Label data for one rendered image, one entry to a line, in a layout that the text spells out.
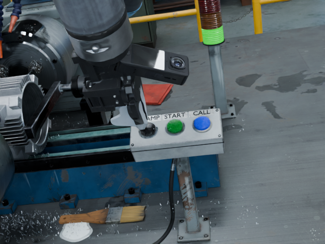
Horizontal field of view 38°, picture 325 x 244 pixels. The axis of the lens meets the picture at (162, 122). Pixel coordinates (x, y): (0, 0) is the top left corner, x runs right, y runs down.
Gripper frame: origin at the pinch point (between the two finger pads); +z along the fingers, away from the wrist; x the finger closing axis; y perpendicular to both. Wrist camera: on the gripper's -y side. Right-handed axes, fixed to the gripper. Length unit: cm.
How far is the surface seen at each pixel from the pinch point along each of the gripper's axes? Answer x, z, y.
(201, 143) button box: 3.5, 3.1, -9.6
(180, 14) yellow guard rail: -214, 152, 10
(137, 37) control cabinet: -273, 220, 59
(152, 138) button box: 1.9, 2.3, -0.7
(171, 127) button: 0.6, 1.6, -4.6
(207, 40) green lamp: -46, 25, -12
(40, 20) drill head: -55, 17, 36
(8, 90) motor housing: -19.3, 7.1, 33.6
